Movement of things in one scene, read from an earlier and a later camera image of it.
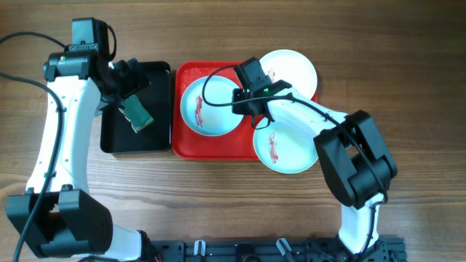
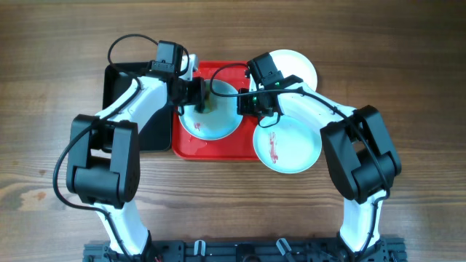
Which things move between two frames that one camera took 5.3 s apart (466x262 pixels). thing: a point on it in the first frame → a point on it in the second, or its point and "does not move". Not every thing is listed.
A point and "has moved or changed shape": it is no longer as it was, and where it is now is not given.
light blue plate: (285, 149) does not move
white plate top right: (291, 67) does not move
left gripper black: (134, 84) → (199, 95)
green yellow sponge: (135, 113) has moved or changed shape
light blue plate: (207, 120) does not move
